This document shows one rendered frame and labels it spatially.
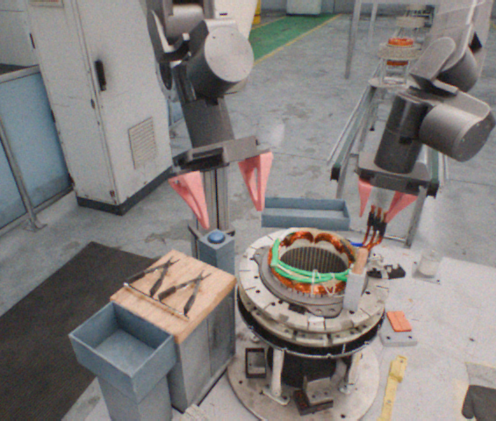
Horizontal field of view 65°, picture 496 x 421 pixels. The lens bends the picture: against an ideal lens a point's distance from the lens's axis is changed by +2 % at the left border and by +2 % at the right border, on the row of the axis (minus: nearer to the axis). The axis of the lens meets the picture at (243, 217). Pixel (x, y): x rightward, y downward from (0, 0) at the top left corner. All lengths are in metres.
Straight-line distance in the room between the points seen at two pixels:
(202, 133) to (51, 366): 1.86
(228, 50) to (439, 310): 1.08
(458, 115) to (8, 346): 2.25
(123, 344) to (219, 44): 0.65
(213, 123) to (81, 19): 2.30
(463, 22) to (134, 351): 0.79
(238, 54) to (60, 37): 2.47
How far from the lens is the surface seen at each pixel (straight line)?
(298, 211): 1.19
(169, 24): 0.51
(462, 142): 0.54
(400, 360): 1.15
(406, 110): 0.58
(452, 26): 0.63
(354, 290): 0.76
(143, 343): 0.88
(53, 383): 2.16
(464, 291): 1.44
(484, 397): 1.16
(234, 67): 0.44
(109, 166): 3.00
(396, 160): 0.61
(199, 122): 0.49
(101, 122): 2.89
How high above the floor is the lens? 1.65
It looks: 33 degrees down
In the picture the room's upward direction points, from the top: straight up
